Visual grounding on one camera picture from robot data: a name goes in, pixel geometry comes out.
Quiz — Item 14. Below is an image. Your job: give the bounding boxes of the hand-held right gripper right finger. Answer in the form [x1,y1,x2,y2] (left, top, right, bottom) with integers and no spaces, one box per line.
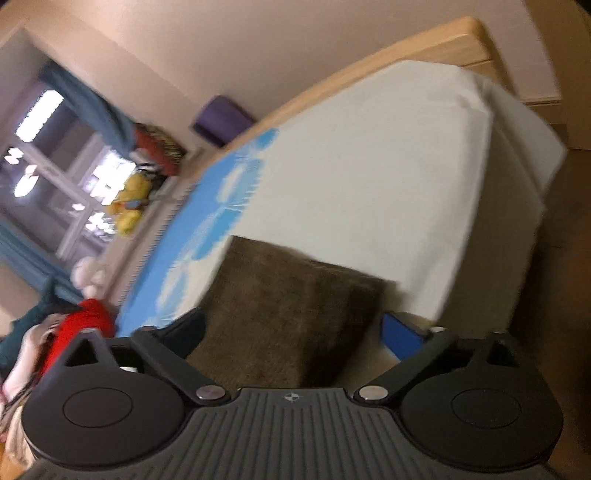
[353,312,533,409]

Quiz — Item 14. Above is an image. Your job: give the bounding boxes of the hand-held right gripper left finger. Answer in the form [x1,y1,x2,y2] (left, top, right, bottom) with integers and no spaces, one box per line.
[59,308,232,408]

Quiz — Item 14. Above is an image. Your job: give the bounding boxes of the brown corduroy pants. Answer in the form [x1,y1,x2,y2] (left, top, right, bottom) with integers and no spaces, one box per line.
[187,235,400,389]

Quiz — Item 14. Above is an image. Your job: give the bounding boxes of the red blanket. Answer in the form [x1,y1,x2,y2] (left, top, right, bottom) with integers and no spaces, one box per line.
[37,298,117,372]

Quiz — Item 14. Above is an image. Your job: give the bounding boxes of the white plush toy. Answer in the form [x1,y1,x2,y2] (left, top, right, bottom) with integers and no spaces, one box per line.
[71,256,122,302]

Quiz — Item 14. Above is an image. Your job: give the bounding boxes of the yellow plush toy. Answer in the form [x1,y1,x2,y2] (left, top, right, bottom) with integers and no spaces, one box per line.
[104,170,154,237]

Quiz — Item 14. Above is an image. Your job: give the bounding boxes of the dark teal plush toy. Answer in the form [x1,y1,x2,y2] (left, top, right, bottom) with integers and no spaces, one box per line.
[0,277,84,367]

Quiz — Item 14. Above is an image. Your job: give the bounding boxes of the white pink cloth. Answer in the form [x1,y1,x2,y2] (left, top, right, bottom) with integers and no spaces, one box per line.
[0,323,62,468]

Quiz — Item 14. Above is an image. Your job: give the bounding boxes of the blue white printed bed sheet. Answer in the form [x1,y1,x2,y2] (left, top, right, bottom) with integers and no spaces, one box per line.
[115,60,570,343]

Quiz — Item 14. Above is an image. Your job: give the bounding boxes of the dark red plush toy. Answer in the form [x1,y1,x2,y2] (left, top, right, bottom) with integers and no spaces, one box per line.
[133,122,186,177]

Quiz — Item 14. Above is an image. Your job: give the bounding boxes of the window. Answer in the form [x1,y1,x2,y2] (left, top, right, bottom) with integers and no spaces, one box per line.
[0,88,136,260]

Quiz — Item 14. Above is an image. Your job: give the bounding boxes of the purple rolled mat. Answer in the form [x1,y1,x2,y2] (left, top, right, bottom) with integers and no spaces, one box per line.
[191,95,256,149]

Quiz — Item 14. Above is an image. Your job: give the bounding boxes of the teal curtain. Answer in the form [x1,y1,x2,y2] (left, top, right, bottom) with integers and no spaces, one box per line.
[39,62,136,158]

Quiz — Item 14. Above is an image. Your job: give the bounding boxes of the wooden bed frame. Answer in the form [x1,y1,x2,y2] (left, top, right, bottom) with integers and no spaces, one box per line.
[152,16,562,204]

